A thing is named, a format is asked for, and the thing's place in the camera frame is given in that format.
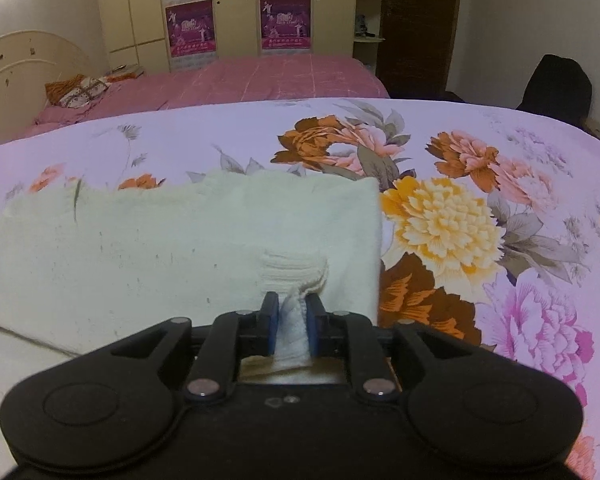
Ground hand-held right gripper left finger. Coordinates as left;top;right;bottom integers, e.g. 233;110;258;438
107;292;281;404

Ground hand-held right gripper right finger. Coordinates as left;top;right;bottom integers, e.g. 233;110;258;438
304;293;483;404

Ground white knitted garment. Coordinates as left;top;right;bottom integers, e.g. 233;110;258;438
0;170;384;376

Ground cream curved headboard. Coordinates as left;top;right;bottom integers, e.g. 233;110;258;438
0;29;94;149

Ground orange folded cloth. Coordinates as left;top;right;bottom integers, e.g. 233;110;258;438
109;63;145;82

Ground floral bed sheet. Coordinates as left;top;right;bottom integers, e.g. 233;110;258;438
0;97;600;480

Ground pink checked bed cover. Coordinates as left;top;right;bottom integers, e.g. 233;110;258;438
32;54;392;126

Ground cream open shelf unit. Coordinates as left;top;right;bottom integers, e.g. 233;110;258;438
352;0;387;77

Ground purple wardrobe poster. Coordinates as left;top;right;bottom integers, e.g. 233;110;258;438
259;0;313;52
165;0;216;59

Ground dark item on shelf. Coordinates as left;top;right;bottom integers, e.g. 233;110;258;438
355;14;385;41

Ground cream wardrobe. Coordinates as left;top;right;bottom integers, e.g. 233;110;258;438
94;0;359;74

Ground dark brown door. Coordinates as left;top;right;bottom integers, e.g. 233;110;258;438
377;0;464;99

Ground black chair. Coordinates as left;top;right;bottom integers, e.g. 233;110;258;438
516;54;594;127

